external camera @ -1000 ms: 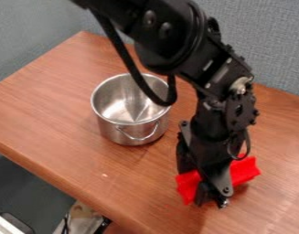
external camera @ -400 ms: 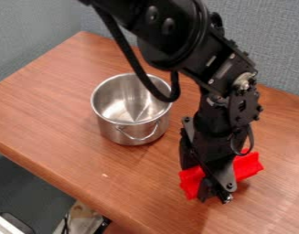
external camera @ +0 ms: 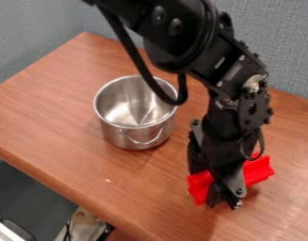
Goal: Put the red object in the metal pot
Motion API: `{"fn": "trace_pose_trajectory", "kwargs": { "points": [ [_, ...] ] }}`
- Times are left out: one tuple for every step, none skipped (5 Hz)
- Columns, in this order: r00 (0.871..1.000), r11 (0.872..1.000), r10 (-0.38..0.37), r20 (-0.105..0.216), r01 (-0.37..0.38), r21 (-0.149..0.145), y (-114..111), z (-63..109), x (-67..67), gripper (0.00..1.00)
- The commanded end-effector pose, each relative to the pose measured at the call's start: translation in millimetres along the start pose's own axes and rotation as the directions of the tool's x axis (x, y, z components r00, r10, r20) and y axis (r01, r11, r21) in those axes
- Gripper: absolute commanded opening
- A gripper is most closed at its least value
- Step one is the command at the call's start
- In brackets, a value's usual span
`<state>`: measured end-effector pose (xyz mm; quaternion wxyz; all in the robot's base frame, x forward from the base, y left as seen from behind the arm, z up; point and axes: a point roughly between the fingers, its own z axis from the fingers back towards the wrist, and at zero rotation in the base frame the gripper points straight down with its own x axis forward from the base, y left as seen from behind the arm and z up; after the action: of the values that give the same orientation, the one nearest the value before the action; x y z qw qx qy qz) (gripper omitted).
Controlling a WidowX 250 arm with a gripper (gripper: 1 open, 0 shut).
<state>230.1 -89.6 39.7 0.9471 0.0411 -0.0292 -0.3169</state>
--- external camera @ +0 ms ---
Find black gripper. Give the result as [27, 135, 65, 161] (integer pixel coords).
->
[187, 87, 274, 210]

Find red plastic block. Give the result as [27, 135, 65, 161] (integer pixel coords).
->
[187, 155, 276, 205]

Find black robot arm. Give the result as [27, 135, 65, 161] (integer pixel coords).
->
[81, 0, 274, 209]

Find stainless steel pot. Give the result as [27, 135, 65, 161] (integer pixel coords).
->
[94, 75, 178, 150]

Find white box corner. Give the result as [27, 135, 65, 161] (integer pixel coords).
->
[0, 219, 35, 241]

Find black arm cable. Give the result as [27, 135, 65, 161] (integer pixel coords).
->
[98, 6, 189, 106]

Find grey table leg bracket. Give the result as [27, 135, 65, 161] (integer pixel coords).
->
[55, 207, 115, 241]

